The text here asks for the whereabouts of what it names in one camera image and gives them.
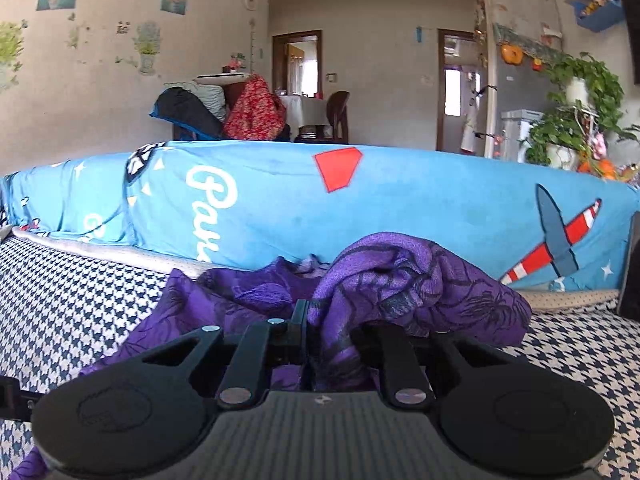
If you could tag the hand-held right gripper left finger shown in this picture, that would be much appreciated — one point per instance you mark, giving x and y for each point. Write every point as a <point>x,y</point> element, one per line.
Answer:
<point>299,325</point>

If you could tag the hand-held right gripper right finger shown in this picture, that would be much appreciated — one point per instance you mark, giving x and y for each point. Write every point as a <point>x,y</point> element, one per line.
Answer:
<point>380,355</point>

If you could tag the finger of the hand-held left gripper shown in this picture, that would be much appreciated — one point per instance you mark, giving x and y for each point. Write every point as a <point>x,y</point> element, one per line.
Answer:
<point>12,400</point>

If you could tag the purple floral garment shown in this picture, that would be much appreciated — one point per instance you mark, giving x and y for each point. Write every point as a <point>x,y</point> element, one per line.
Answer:
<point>400,270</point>

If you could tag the houndstooth sofa mat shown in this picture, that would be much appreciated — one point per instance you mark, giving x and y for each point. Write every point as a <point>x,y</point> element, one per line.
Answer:
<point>65,300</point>

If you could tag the blue printed sofa cover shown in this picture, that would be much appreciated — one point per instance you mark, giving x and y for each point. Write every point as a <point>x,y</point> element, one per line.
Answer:
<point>400,200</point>

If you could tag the wooden chair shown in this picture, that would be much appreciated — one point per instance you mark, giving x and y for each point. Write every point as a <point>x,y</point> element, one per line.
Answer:
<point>337,115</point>

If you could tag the table with white cloth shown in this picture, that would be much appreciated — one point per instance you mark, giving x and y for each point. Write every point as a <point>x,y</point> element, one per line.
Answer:
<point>305,110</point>

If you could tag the red floral cloth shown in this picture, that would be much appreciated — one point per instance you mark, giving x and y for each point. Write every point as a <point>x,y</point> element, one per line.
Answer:
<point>252,110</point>

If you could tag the dark jacket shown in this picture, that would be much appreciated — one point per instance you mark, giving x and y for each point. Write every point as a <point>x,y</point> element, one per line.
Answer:
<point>182,115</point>

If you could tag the grey striped bedding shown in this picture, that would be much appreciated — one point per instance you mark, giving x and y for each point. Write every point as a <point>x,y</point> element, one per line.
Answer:
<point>207,97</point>

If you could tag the brown framed doorway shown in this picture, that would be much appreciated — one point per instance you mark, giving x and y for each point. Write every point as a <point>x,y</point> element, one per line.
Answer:
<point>300,65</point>

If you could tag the black tablet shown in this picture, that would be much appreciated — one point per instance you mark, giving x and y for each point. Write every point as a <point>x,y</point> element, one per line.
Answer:
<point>630,270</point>

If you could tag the white appliance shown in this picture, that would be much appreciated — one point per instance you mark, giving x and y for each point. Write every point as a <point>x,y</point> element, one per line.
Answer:
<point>517,125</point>

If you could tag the pink flower pot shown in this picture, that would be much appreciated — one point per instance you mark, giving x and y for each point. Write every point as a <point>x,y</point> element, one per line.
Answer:
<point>236,62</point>

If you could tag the door with bright window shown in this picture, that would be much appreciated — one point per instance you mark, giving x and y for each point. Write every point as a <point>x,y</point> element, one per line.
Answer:
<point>455,90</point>

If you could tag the grey refrigerator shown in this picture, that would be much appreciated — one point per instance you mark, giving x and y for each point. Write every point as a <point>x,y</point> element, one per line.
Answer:
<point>520,90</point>

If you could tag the orange fridge ornament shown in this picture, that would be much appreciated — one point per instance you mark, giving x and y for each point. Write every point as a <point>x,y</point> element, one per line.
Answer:
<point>512,55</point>

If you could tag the trailing green potted plant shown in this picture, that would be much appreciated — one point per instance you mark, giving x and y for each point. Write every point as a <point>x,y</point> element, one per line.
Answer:
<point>585,90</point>

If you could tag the lavender pot wall sticker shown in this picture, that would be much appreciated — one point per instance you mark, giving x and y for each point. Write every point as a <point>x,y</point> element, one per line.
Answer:
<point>147,47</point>

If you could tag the round wall clock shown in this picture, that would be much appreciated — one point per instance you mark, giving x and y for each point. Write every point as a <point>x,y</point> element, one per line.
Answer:
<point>249,1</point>

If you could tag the green plant wall sticker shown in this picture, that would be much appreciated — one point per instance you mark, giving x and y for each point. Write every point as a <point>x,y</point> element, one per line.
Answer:
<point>10,50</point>

